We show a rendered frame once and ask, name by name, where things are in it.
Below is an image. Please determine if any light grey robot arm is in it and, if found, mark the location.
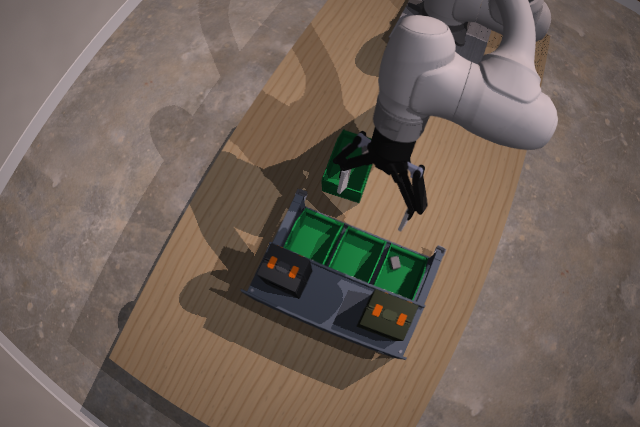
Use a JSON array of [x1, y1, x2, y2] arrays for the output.
[[373, 0, 558, 150]]

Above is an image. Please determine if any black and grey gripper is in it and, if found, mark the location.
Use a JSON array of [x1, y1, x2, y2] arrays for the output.
[[333, 127, 428, 232]]

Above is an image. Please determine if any grey metal shelf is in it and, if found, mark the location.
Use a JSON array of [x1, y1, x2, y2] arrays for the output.
[[241, 189, 447, 360]]

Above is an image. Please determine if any green bin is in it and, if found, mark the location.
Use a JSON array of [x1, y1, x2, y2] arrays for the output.
[[328, 227, 386, 283], [284, 209, 344, 265], [321, 129, 373, 203], [373, 245, 428, 300]]

